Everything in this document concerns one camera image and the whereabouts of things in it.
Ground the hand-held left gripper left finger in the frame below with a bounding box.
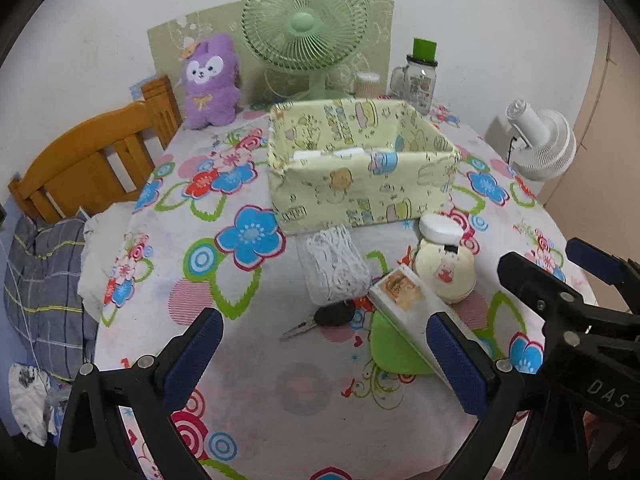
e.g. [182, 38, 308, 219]
[55, 307, 225, 480]

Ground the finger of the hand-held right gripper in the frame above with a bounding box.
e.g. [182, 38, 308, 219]
[497, 251, 598, 341]
[566, 237, 640, 311]

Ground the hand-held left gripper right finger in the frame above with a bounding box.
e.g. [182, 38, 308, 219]
[425, 311, 553, 480]

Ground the green plastic plate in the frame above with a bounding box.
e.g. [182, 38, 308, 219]
[369, 312, 436, 376]

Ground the white rectangular sticker box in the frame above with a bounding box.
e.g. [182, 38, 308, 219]
[368, 267, 493, 386]

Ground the round cream cartoon case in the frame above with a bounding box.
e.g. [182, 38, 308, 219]
[414, 237, 477, 306]

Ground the white oval case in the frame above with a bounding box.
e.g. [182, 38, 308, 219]
[418, 213, 465, 247]

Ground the black head key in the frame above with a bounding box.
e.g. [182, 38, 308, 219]
[280, 302, 357, 343]

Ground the bag of white cord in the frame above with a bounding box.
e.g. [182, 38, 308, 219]
[305, 225, 373, 307]

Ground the yellow printed storage box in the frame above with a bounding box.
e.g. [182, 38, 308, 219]
[266, 97, 462, 236]

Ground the floral tablecloth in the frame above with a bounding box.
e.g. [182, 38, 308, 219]
[95, 102, 598, 480]

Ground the white clip fan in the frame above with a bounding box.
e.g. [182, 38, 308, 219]
[505, 100, 577, 182]

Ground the beige wooden door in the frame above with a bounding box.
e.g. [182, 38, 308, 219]
[540, 0, 640, 311]

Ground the grey plaid cloth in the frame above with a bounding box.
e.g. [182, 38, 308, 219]
[4, 215, 100, 381]

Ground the white printed cloth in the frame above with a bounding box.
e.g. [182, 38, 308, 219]
[9, 362, 51, 446]

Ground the glass mug jar green lid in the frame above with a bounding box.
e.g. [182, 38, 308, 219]
[389, 37, 440, 115]

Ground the wooden chair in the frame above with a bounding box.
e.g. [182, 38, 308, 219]
[7, 75, 183, 224]

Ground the cotton swab container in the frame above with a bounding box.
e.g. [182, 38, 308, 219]
[354, 72, 383, 98]

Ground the purple plush toy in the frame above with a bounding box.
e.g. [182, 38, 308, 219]
[180, 34, 242, 131]

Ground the green table fan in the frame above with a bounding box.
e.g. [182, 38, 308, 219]
[241, 0, 372, 102]

